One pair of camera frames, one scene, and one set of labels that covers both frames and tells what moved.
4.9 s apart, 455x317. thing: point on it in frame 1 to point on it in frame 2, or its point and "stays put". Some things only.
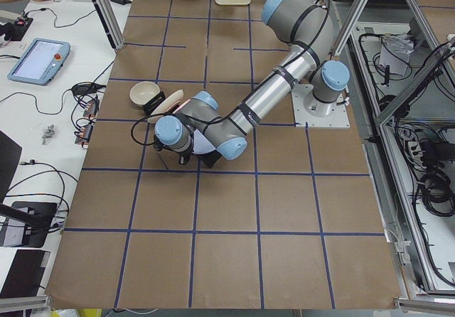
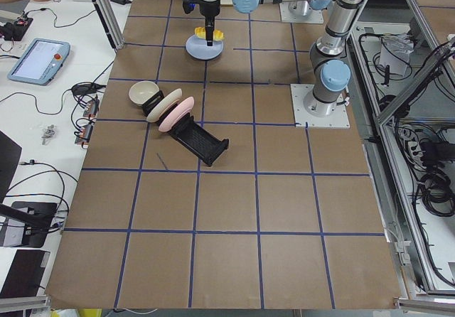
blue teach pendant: x=40 y=62 stays put
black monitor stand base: x=35 y=216 stays put
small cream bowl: x=142 y=92 stays put
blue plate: x=201 y=145 to x=197 y=48
